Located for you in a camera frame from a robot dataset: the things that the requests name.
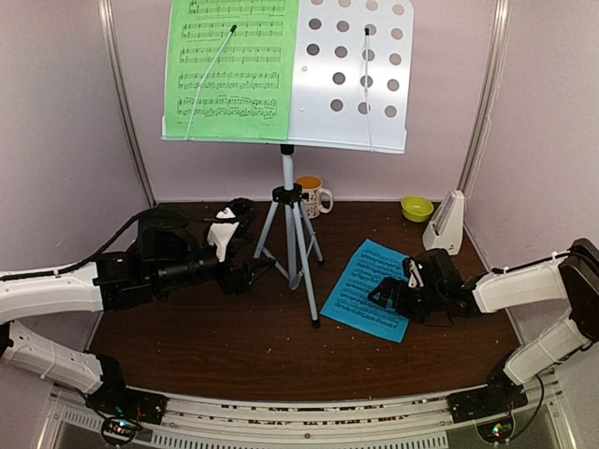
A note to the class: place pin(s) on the patterned mug with orange inside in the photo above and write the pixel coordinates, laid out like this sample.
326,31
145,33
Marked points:
317,199

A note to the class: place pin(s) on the small green bowl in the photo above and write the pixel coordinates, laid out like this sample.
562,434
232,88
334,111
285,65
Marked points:
416,209

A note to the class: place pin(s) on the light blue music stand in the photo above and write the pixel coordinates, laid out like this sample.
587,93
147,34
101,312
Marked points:
350,89

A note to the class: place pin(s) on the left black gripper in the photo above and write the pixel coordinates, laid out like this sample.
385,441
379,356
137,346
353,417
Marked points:
241,279

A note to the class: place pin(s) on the green sheet music page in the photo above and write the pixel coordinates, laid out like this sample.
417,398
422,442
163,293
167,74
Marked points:
229,69

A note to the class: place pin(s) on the front aluminium rail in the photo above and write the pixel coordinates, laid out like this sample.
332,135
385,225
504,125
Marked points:
419,421

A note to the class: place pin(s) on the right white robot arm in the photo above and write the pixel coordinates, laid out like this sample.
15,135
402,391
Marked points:
432,283

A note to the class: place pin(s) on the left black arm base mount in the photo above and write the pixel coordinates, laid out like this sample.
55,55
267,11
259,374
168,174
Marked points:
123,410

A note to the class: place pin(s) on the blue paper sheet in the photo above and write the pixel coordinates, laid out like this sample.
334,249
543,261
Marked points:
348,302

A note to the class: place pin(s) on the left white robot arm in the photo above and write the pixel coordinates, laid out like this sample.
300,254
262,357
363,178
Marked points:
164,256

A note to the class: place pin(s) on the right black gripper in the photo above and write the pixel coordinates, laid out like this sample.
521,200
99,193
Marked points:
387,286

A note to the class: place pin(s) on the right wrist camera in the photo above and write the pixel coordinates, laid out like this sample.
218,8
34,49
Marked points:
413,271

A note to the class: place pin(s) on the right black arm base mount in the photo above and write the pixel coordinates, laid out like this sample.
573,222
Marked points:
499,395

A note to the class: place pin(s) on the white metronome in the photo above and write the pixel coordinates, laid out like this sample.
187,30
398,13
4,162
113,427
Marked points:
445,228

